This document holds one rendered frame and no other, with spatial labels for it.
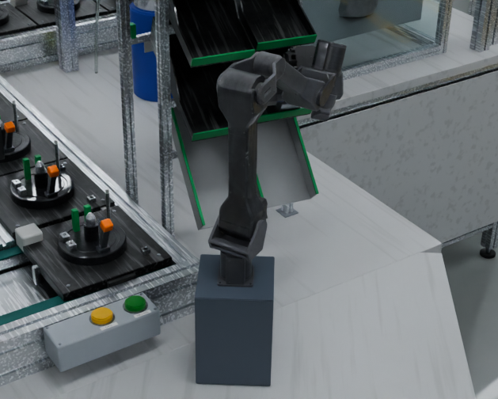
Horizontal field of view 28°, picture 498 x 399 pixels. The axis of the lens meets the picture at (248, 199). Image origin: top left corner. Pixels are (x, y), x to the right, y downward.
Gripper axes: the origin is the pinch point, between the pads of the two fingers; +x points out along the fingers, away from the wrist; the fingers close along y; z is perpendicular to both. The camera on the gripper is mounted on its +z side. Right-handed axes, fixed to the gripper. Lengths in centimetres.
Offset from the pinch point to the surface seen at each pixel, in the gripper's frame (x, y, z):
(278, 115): 0.2, 2.5, -6.5
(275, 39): -1.7, 3.7, 9.4
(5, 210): 25, 57, -27
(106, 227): -5.1, 41.1, -24.3
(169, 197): 12.2, 23.3, -24.6
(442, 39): 93, -93, -5
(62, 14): 113, 25, 7
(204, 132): -3.5, 19.9, -7.7
